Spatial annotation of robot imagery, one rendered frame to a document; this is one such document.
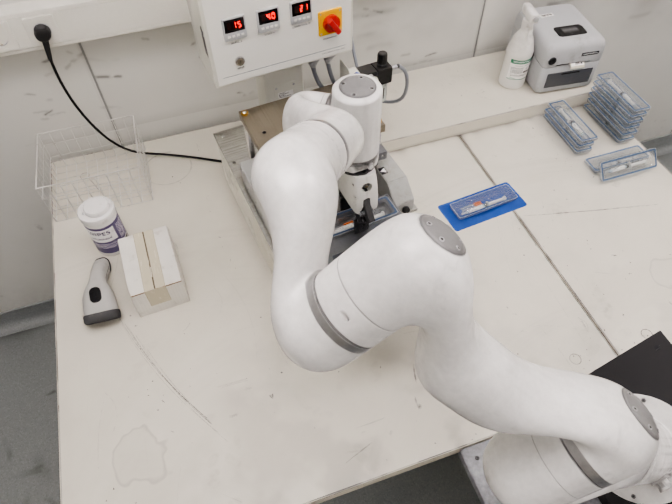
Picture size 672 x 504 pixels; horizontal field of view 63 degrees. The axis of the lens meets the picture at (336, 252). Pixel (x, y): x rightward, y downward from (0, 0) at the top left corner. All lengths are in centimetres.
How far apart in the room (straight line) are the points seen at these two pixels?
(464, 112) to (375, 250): 128
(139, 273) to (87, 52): 63
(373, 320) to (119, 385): 86
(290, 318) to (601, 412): 40
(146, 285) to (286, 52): 61
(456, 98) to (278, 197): 131
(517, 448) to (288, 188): 47
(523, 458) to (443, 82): 134
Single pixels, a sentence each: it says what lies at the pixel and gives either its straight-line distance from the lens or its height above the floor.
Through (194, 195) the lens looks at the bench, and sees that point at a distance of 160.
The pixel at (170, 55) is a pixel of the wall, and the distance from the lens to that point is 169.
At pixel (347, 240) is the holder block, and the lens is 112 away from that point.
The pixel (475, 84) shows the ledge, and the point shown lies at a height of 79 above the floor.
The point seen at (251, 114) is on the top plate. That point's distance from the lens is 125.
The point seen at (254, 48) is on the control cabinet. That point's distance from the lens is 124.
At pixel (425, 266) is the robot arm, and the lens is 52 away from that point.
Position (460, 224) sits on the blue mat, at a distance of 151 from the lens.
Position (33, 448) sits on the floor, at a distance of 223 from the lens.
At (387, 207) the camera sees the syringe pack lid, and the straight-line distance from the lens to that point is 117.
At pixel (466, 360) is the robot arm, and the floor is 134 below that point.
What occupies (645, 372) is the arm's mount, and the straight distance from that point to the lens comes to 120.
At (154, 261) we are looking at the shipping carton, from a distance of 136.
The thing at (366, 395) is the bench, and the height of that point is 75.
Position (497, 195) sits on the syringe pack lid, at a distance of 157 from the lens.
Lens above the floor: 187
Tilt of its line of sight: 53 degrees down
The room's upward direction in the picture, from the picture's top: 1 degrees counter-clockwise
